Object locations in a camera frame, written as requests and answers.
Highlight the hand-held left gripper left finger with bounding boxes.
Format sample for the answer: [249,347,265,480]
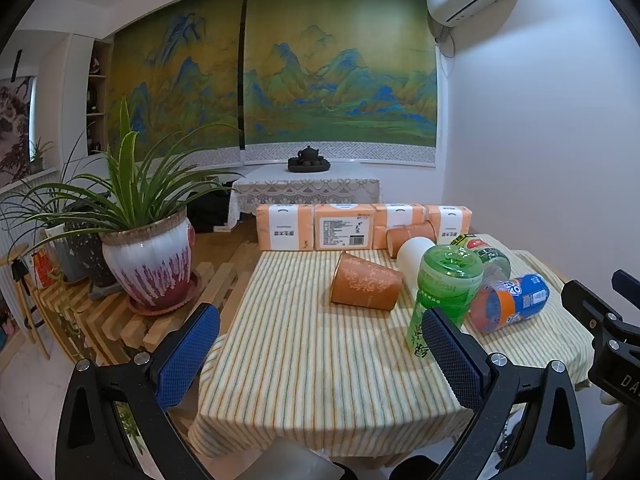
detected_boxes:
[55,302,221,480]

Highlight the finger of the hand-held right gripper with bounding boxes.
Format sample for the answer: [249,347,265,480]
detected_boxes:
[561,279,624,346]
[611,269,640,312]

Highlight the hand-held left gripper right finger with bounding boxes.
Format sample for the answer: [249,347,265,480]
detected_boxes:
[422,307,588,480]

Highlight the orange patterned paper cup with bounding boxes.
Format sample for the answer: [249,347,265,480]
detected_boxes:
[386,222,437,257]
[330,251,404,314]

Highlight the green cut bottle cup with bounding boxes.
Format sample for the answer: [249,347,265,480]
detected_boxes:
[404,244,485,362]

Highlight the orange blue cut bottle cup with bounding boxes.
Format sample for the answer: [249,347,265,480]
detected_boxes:
[470,273,551,336]

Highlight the white paper cup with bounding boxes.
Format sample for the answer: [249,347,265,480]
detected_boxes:
[396,237,437,288]

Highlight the red pot saucer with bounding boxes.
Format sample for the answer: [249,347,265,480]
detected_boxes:
[127,271,204,317]

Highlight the beige cloth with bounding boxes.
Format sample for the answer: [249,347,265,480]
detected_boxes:
[599,389,640,480]

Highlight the wooden slatted plant rack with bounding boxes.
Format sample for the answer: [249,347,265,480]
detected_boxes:
[31,237,262,367]

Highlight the white red ceramic plant pot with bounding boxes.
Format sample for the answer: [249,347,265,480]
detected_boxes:
[100,207,195,311]

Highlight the green labelled plastic bottle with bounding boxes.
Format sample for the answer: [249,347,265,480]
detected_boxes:
[450,234,512,287]

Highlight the striped yellow tablecloth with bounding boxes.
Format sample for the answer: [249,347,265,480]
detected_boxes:
[187,246,596,461]

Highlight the orange tissue packet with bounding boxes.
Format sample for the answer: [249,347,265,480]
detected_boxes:
[256,204,316,252]
[374,203,429,249]
[426,205,474,246]
[314,203,376,251]

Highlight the dark speckled plant pot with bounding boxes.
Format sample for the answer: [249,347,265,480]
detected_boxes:
[64,204,119,289]

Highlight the black bag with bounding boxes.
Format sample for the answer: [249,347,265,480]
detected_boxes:
[186,179,242,234]

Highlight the grey plant pot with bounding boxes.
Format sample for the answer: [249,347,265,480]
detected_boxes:
[44,224,90,284]

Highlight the wooden stool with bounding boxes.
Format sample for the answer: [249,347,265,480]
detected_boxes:
[0,242,52,361]

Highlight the green spider plant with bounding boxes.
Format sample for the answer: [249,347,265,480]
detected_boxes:
[0,95,246,261]

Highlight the low table with lace cloth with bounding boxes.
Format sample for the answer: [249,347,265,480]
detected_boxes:
[227,164,382,229]

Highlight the dark tea tray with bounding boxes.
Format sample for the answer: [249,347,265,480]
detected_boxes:
[286,156,332,174]

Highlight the narrow landscape wall painting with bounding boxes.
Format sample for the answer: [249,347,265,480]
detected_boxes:
[106,0,249,172]

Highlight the wooden wall shelf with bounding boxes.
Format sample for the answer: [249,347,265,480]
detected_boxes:
[84,39,114,157]

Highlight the ink wall scroll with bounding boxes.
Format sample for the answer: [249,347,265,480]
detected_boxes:
[0,76,39,189]

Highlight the air conditioner hose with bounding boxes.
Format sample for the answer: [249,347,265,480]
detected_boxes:
[433,26,457,59]

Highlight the wide landscape wall painting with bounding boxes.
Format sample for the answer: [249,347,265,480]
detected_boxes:
[242,0,442,167]

